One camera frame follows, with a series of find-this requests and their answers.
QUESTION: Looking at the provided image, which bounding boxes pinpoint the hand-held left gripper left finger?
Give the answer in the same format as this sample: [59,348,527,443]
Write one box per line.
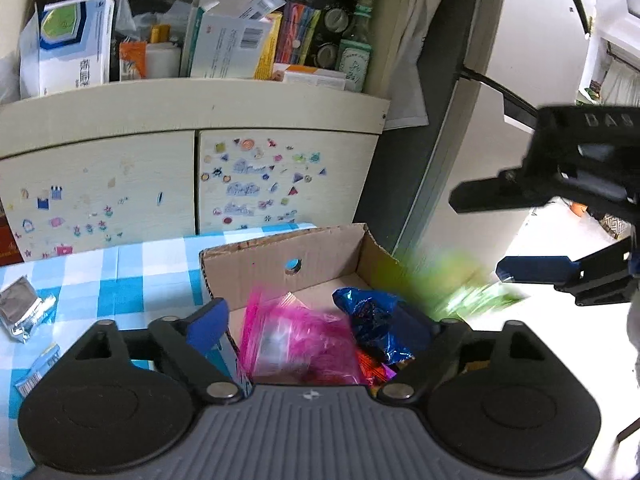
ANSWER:
[75,299,246,403]

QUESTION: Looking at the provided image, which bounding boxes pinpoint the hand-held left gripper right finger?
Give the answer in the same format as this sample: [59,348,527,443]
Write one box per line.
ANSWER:
[375,305,546,403]

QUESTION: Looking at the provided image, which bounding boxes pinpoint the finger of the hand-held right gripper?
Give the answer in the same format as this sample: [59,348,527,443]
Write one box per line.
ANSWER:
[496,237,637,307]
[448,170,547,214]

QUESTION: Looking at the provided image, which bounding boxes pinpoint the blue snack packet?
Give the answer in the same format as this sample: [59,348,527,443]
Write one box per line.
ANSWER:
[332,287,416,366]

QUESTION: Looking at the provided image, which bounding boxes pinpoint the red snack packet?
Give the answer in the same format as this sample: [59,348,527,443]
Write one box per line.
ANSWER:
[356,350,396,384]

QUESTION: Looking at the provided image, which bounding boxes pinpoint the green snack packet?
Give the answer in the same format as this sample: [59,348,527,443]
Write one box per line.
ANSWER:
[395,250,531,323]

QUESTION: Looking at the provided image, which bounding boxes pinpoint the pink zip bag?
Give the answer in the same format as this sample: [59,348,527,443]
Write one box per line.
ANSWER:
[237,287,368,386]

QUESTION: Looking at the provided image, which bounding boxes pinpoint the brown cardboard box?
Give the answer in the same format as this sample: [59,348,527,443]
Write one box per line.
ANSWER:
[199,223,496,387]

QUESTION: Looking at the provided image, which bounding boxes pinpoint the patterned cloth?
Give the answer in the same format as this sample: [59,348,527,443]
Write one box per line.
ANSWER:
[600,212,634,241]

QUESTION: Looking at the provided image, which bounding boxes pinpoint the blue checkered tablecloth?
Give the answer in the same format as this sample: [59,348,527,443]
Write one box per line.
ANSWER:
[0,222,321,478]

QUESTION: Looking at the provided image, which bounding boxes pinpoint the white refrigerator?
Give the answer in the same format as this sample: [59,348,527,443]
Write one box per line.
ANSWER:
[395,0,603,263]

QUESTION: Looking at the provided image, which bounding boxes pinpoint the cabinet door with many stickers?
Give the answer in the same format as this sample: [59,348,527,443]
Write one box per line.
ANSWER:
[195,129,381,236]

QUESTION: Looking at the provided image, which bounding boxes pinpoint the white hanging towel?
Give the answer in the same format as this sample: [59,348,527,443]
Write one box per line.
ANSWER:
[384,0,452,132]

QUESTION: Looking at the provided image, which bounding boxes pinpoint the cabinet door with few stickers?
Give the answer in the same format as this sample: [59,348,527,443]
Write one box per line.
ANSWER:
[0,130,197,264]

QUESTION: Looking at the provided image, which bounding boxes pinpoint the small blue and white packet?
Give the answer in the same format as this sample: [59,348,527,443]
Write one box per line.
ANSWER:
[14,344,61,399]

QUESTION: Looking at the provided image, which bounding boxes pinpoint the silver foil packet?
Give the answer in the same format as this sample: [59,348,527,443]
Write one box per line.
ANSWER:
[0,275,57,345]

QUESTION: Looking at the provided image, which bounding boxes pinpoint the green label bottle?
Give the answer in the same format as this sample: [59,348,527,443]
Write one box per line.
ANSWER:
[336,0,378,94]

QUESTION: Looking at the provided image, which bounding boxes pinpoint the dark round-lid jar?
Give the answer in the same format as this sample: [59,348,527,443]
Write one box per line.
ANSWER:
[324,6,351,34]
[316,42,342,69]

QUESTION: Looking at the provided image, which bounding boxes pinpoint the flat orange and white box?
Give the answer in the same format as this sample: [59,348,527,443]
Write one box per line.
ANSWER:
[272,62,348,92]

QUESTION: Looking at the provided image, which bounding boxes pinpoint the dark red box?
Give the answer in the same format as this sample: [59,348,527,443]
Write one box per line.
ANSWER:
[0,202,25,266]

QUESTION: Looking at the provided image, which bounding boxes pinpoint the cream wooden cabinet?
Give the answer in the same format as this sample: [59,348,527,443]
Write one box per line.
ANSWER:
[0,0,392,266]

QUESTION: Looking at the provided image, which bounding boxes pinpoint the pack of coloured markers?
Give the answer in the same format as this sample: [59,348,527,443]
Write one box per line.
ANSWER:
[274,0,322,66]

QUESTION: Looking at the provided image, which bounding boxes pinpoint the yellow box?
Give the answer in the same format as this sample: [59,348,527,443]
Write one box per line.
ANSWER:
[254,12,284,81]

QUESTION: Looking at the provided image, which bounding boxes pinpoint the white tub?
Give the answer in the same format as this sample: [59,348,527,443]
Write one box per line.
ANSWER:
[145,42,182,80]

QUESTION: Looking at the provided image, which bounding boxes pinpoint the orange packet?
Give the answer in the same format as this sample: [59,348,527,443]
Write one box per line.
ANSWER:
[119,40,149,82]

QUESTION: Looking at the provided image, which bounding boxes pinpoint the white box with barcode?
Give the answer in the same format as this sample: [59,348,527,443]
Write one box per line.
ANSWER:
[180,0,286,80]

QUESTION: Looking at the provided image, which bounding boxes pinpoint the white and blue box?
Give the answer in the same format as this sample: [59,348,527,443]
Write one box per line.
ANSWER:
[20,0,116,99]

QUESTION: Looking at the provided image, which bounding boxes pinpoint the clear plastic bag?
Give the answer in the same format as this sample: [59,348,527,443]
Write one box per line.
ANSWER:
[114,0,193,43]

